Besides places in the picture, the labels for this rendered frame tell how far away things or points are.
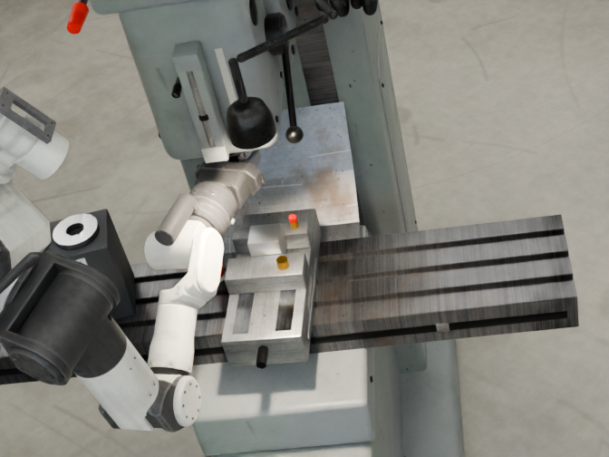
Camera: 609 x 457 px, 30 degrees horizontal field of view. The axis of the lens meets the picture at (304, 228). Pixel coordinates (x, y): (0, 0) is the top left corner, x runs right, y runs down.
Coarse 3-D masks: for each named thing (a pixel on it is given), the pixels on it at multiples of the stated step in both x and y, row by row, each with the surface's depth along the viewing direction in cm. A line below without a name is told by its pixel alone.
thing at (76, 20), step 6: (84, 0) 160; (72, 6) 158; (78, 6) 158; (84, 6) 158; (72, 12) 157; (78, 12) 157; (84, 12) 158; (72, 18) 156; (78, 18) 156; (84, 18) 157; (72, 24) 155; (78, 24) 155; (72, 30) 155; (78, 30) 156
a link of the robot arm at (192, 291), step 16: (192, 240) 184; (208, 240) 184; (192, 256) 183; (208, 256) 184; (192, 272) 182; (208, 272) 184; (176, 288) 183; (192, 288) 181; (208, 288) 183; (160, 304) 183; (176, 304) 182; (192, 304) 183
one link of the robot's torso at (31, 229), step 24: (0, 192) 155; (0, 216) 152; (24, 216) 156; (0, 240) 148; (24, 240) 152; (48, 240) 160; (0, 264) 148; (24, 264) 144; (0, 288) 146; (0, 312) 154
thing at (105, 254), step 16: (64, 224) 219; (80, 224) 219; (96, 224) 217; (112, 224) 224; (64, 240) 215; (80, 240) 215; (96, 240) 216; (112, 240) 220; (64, 256) 214; (80, 256) 214; (96, 256) 215; (112, 256) 216; (112, 272) 218; (128, 272) 228; (128, 288) 224; (128, 304) 224
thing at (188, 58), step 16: (176, 48) 176; (192, 48) 175; (176, 64) 175; (192, 64) 175; (192, 80) 177; (208, 80) 179; (192, 96) 179; (208, 96) 179; (192, 112) 181; (208, 112) 181; (208, 128) 183; (224, 128) 186; (208, 144) 185; (224, 144) 185; (208, 160) 187
